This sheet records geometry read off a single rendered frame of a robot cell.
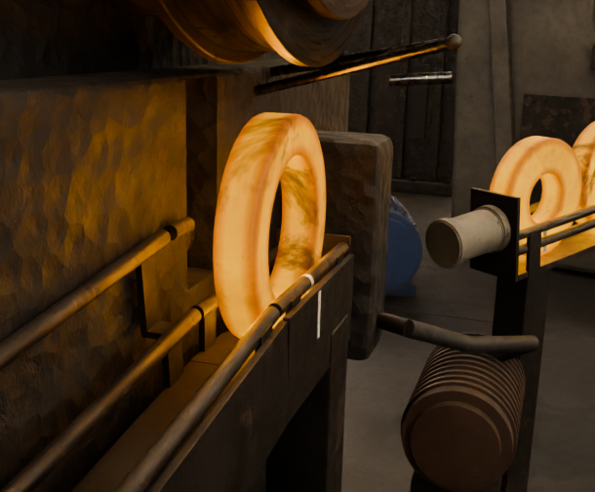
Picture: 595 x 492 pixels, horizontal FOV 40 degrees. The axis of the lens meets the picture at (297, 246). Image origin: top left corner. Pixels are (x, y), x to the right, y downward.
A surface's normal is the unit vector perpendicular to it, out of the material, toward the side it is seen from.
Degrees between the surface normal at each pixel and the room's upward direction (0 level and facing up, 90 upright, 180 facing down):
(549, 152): 90
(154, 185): 90
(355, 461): 0
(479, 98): 90
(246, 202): 66
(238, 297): 111
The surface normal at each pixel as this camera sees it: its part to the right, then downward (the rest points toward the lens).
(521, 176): 0.60, 0.22
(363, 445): 0.03, -0.97
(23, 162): 0.95, 0.11
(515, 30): -0.53, 0.20
